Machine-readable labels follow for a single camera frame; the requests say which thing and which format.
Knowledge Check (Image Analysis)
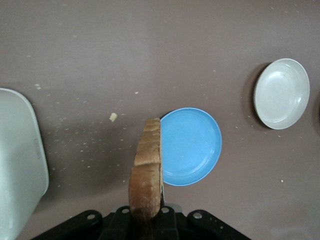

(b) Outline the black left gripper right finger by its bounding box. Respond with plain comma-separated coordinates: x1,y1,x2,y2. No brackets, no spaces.
151,185,251,240

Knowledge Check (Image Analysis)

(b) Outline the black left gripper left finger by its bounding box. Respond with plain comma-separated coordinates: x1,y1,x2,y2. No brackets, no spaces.
31,206,151,240

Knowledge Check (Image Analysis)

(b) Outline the brown bread slice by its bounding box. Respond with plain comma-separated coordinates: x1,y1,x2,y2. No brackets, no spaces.
127,117,165,222

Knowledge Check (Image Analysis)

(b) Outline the blue round plate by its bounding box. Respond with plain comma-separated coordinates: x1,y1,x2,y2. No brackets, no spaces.
159,107,223,187

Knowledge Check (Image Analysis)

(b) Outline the beige round plate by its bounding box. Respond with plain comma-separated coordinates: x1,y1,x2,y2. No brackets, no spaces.
253,58,311,131

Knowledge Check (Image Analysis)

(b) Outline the white two-slot toaster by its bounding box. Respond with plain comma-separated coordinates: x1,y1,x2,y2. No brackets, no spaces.
0,87,50,240

